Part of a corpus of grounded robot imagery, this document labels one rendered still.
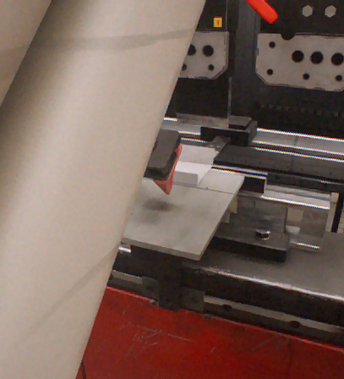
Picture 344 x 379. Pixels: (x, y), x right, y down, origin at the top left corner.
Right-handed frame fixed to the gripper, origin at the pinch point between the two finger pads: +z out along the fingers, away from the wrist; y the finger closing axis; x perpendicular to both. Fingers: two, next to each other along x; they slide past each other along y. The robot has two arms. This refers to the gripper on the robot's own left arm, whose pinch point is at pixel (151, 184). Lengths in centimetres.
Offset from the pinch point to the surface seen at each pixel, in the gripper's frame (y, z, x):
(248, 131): -7.3, 19.2, -31.4
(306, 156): -21.2, 26.3, -32.7
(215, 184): -7.1, 8.2, -7.6
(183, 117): 1.7, 3.9, -18.5
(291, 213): -16, 186, -117
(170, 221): -4.5, 1.2, 4.8
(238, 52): 3, 22, -66
